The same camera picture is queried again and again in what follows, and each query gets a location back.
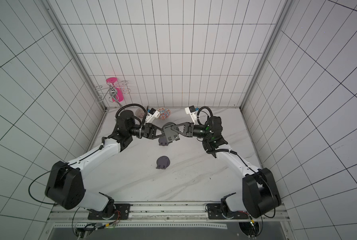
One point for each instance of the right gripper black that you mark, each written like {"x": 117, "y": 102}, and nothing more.
{"x": 187, "y": 129}

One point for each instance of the pink cup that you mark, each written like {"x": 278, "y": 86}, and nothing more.
{"x": 115, "y": 93}

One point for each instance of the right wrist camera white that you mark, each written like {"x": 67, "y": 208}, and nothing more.
{"x": 192, "y": 112}

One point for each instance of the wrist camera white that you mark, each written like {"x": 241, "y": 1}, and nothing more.
{"x": 152, "y": 115}
{"x": 192, "y": 112}

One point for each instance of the black phone stand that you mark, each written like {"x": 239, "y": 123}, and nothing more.
{"x": 169, "y": 133}

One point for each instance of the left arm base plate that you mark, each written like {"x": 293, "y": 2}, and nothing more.
{"x": 111, "y": 213}

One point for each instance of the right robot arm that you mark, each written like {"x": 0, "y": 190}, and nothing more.
{"x": 260, "y": 194}

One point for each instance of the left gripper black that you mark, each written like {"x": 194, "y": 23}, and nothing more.
{"x": 148, "y": 132}

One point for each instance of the aluminium mounting rail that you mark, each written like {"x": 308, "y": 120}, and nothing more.
{"x": 159, "y": 214}

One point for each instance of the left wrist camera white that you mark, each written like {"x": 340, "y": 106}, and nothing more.
{"x": 152, "y": 115}

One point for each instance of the colourful patterned bowl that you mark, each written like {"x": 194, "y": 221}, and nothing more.
{"x": 164, "y": 113}

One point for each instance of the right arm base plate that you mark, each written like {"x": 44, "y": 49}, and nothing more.
{"x": 220, "y": 211}

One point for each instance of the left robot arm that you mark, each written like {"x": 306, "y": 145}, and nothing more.
{"x": 65, "y": 185}

